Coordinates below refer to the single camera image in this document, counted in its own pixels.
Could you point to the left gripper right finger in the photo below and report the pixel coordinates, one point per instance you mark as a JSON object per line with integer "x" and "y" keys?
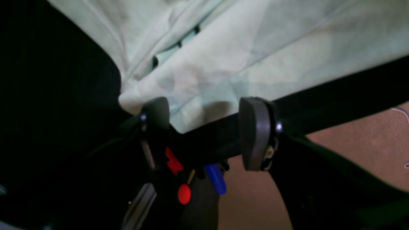
{"x": 321, "y": 189}

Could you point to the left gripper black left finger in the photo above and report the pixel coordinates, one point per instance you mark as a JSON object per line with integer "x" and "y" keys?
{"x": 150, "y": 128}

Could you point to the light green T-shirt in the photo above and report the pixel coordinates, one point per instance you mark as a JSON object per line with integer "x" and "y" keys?
{"x": 203, "y": 55}

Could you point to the blue tube right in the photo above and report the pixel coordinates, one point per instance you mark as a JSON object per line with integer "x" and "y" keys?
{"x": 216, "y": 177}

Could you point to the black table cloth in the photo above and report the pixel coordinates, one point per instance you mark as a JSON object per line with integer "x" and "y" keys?
{"x": 65, "y": 164}

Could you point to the orange black bracket right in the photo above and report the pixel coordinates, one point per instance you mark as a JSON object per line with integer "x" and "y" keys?
{"x": 178, "y": 188}

